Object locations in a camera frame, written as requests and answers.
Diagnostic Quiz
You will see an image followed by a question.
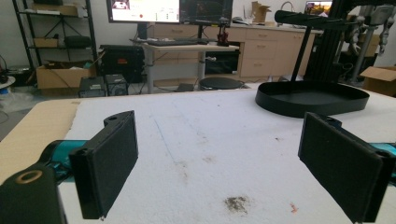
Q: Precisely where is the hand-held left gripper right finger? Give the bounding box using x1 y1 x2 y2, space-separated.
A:
297 111 396 224

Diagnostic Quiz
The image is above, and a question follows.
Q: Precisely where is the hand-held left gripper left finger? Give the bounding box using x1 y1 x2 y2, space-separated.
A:
68 110 139 220

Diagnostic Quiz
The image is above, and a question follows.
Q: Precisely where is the black stand with oval tray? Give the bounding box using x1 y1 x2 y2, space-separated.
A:
255 9 371 119

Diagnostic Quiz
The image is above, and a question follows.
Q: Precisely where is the black computer tower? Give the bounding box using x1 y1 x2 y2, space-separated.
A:
78 76 107 99

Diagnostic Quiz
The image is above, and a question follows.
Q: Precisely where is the small black computer case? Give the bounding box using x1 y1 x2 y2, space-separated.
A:
105 73 130 97

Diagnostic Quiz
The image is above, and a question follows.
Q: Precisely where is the cardboard box with open flap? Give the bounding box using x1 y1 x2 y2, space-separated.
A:
360 65 396 98

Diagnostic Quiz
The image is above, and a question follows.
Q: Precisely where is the large open cardboard box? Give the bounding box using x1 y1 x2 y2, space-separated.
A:
35 60 98 91

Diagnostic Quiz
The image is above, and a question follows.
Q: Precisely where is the black equipment case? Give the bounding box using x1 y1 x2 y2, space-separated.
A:
98 44 146 84

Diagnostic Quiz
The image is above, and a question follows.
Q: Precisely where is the white stained table mat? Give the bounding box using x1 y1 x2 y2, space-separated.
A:
57 90 396 224

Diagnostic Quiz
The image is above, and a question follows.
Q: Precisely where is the black bag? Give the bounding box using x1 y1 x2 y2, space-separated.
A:
64 35 92 49

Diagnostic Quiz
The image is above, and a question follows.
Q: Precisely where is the flat cardboard box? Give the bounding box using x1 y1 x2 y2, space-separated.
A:
33 37 60 49

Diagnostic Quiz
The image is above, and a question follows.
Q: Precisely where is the black keyboard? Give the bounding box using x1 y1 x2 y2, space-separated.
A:
146 37 210 48

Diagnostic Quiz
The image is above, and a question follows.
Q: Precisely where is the black round stool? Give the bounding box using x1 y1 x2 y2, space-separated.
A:
198 77 246 91

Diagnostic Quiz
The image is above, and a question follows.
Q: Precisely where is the beige cabinet with drawers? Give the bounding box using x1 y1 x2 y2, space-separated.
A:
151 21 325 79

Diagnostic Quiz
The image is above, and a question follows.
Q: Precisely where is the white standing desk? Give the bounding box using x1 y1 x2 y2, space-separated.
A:
130 38 240 95

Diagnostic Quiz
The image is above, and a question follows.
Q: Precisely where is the grey robot on stand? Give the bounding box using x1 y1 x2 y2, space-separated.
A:
347 4 396 84

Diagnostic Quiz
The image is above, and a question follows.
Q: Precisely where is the black metal shelf rack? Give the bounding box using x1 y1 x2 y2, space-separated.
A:
12 0 98 72

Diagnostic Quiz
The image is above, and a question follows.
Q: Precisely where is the monitor with white screen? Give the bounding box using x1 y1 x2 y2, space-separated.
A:
106 0 181 24

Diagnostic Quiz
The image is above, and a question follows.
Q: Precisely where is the long cardboard box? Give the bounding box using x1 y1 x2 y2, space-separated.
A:
30 2 79 17

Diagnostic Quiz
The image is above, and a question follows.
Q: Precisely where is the red and black clamp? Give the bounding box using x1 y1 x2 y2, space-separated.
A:
216 18 231 48

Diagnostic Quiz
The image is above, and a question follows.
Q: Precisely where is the small open cardboard box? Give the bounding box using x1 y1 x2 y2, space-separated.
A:
250 1 273 23

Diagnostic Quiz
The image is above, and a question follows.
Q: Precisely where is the monitor with dark screen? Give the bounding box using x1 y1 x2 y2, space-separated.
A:
178 0 234 27

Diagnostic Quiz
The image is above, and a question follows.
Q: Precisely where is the black aluminium frame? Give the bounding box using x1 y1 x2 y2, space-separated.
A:
304 0 354 83

